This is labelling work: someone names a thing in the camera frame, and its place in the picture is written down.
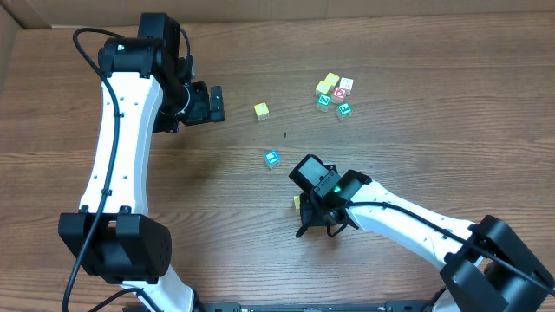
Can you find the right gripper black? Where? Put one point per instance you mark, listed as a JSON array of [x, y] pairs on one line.
[[312, 215]]

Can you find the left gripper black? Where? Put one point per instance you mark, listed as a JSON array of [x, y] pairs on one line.
[[205, 104]]

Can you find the tan yellow letter block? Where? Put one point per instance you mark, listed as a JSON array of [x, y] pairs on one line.
[[297, 202]]

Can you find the blue picture block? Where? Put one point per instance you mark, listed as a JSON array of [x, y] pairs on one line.
[[272, 158]]

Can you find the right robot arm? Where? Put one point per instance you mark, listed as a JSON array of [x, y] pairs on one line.
[[485, 266]]

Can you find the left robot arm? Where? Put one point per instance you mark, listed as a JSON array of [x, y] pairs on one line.
[[148, 87]]

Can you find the lone yellow block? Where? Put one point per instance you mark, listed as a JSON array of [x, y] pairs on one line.
[[262, 111]]

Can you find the green picture block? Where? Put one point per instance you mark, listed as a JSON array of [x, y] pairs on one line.
[[344, 111]]

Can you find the green Z block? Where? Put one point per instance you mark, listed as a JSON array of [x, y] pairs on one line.
[[323, 102]]

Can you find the yellow block front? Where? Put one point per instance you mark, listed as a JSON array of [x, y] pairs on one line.
[[322, 87]]

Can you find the yellow block rear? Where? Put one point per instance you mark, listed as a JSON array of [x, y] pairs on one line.
[[332, 79]]

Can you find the red picture block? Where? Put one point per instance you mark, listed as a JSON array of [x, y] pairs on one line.
[[338, 95]]

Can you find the white letter block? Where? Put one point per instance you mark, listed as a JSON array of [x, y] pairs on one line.
[[346, 84]]

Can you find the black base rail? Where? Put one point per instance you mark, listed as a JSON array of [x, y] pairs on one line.
[[390, 306]]

